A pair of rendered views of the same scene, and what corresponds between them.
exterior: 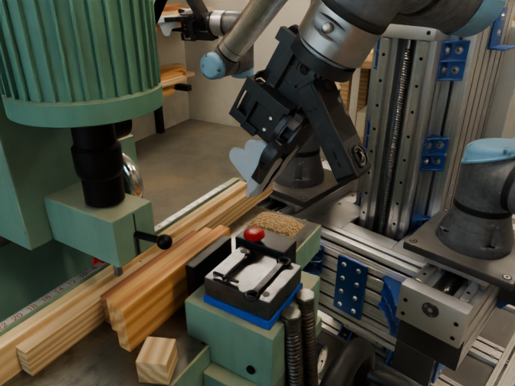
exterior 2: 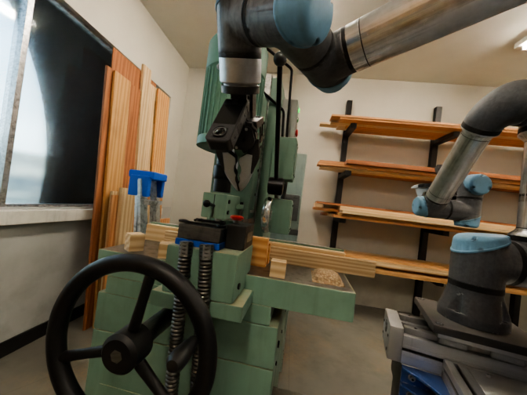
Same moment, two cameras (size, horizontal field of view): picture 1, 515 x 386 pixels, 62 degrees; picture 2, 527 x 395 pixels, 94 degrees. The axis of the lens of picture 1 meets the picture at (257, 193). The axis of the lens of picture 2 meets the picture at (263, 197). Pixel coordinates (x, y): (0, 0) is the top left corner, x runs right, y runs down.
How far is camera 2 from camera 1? 0.69 m
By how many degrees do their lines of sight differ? 71
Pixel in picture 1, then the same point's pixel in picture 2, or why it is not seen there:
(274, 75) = not seen: hidden behind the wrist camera
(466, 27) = (278, 27)
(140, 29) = not seen: hidden behind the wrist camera
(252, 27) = (445, 173)
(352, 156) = (212, 129)
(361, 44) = (223, 65)
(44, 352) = (170, 237)
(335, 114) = (225, 112)
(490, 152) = not seen: outside the picture
